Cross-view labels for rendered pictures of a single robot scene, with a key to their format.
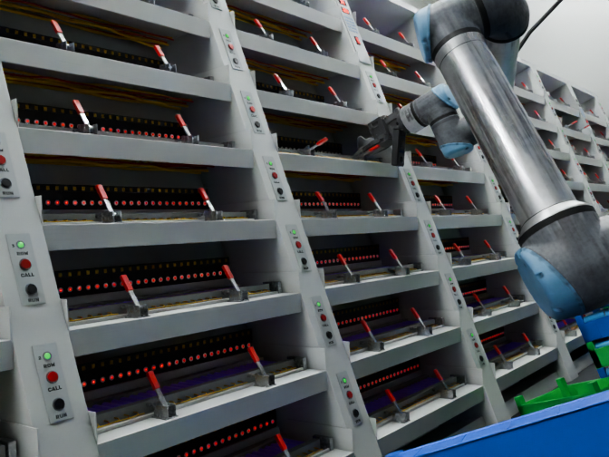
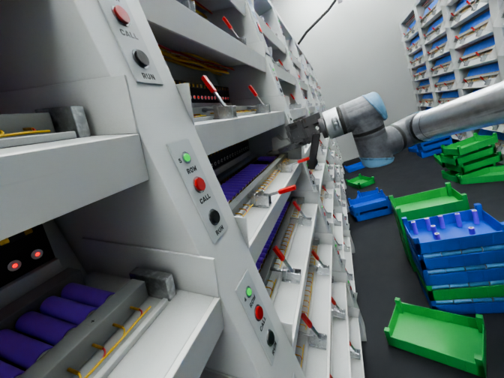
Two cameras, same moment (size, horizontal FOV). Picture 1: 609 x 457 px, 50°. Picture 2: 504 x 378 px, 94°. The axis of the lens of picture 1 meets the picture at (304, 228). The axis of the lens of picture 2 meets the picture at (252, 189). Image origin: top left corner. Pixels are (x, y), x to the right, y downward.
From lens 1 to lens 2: 1.49 m
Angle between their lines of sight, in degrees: 27
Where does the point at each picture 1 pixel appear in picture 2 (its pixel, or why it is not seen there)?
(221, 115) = (126, 204)
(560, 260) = not seen: outside the picture
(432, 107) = (367, 119)
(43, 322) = not seen: outside the picture
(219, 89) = (108, 163)
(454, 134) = (385, 149)
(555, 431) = not seen: outside the picture
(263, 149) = (232, 268)
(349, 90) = (253, 82)
